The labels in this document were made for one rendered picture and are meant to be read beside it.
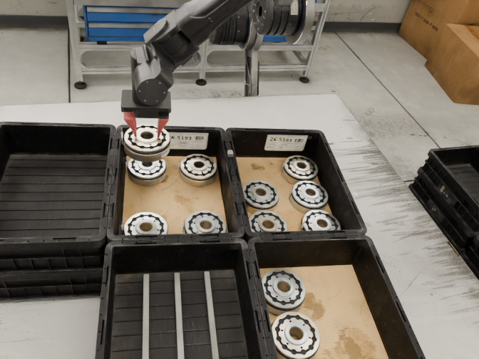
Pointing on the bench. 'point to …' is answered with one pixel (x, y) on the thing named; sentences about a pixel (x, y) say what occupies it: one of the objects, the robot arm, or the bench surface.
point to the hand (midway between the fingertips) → (147, 132)
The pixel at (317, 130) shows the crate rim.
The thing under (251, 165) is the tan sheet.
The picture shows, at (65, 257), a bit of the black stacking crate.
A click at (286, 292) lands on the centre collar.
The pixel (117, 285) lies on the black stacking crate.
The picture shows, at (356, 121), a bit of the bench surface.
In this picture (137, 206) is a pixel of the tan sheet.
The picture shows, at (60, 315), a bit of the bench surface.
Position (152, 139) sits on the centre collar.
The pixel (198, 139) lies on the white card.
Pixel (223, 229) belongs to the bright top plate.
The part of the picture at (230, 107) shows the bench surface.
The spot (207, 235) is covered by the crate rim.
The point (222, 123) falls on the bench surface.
